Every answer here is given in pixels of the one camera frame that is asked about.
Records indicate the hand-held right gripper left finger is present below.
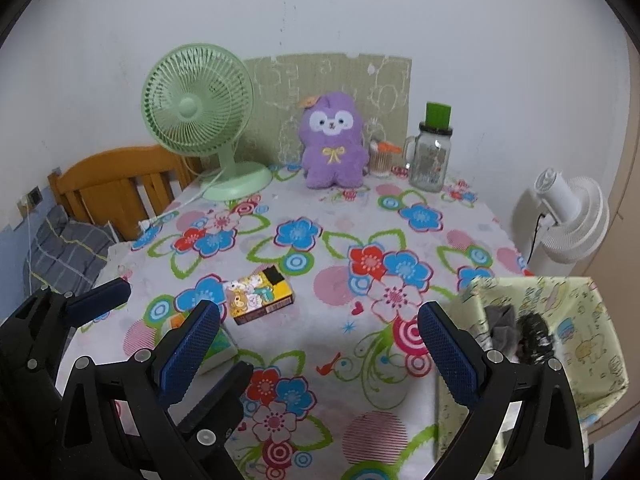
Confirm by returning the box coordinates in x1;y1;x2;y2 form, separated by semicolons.
50;300;238;480

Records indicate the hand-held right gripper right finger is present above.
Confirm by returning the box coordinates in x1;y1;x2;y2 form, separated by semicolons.
417;301;588;480

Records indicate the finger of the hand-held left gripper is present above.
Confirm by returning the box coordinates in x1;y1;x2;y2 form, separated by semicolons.
176;360;255;453
20;278;132;361

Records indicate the yellow-green printed fabric bin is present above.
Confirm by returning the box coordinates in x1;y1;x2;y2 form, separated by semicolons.
435;275;630;476

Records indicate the white green tissue pack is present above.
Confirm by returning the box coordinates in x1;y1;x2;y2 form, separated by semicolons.
170;310;239;377

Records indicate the grey sock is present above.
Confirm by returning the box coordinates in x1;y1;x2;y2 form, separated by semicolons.
485;304;518;356

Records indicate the grey plaid cloth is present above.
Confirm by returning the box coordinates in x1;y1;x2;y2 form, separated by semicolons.
22;204;123;296

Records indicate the yellow cartoon box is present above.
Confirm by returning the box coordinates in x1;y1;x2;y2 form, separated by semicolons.
223;266;296;326

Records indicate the black wrapped bundle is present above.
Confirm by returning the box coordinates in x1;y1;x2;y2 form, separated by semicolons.
515;312;556;361

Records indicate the wooden chair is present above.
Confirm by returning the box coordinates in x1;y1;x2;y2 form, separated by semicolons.
47;145;203;241

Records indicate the floral tablecloth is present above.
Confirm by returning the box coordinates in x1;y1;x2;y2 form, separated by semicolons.
55;162;533;480

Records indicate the white standing fan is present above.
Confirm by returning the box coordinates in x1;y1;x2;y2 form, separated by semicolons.
511;167;611;277

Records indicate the glass jar green lid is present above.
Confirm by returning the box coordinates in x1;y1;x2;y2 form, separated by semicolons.
402;102;455;193

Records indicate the toothpick holder orange lid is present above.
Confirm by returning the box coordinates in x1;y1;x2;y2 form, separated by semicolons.
369;141;402;179

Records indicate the green desk fan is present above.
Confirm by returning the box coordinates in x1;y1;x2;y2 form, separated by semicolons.
141;42;273;202

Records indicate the purple plush toy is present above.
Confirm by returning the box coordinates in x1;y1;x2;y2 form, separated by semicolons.
298;91;368;190

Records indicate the beige door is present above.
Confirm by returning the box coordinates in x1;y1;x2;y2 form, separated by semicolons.
570;25;640;443

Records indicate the white fan power cable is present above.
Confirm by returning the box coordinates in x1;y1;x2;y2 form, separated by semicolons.
137;170;223;231

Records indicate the black fan cable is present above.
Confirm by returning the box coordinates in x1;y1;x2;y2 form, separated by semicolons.
527;212;546;266

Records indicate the green printed wall sheet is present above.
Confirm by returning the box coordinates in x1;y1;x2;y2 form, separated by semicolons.
243;52;413;166

